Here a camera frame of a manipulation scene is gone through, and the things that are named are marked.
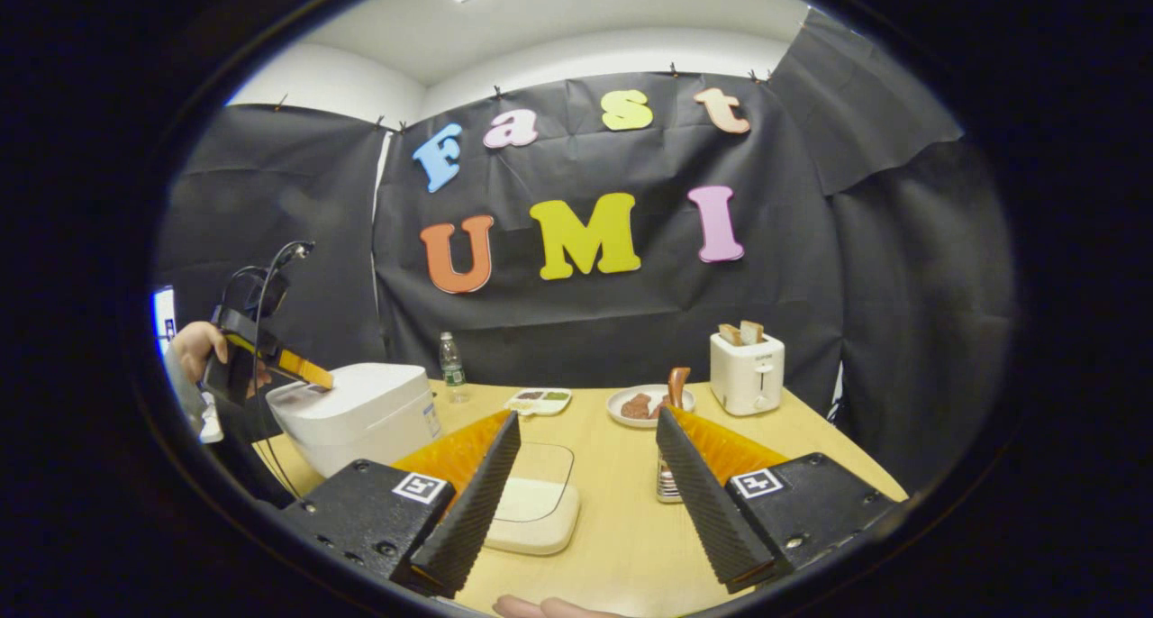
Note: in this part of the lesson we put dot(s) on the clear plastic water bottle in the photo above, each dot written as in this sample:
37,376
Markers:
452,370

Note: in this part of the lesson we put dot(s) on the bright screen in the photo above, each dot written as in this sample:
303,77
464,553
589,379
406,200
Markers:
164,316

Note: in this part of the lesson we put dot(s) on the brown meat piece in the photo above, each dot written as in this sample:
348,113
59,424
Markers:
659,408
635,407

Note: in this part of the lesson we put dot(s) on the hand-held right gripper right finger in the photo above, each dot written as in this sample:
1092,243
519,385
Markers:
703,501

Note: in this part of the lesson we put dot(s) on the toasted bread slice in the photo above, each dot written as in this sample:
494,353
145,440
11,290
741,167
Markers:
730,334
752,331

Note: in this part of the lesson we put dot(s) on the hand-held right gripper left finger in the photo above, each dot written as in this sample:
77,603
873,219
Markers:
473,501

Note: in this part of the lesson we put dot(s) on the white rice cooker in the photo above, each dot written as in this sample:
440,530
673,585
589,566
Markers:
356,415

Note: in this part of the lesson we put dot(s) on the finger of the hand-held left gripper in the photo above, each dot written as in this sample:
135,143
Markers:
302,368

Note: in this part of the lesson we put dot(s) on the white round plate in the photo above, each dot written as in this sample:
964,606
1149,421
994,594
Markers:
630,422

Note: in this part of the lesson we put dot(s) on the black backdrop cloth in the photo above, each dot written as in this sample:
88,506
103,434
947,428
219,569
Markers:
630,321

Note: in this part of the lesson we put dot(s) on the cream rice container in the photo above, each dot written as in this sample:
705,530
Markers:
540,510

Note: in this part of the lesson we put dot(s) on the brown wooden spoon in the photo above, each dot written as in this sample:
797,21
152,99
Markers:
677,386

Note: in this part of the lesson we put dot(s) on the white divided bean dish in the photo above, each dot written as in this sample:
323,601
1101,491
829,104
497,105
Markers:
539,402

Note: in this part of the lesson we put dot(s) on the white toaster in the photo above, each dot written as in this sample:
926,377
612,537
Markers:
746,375

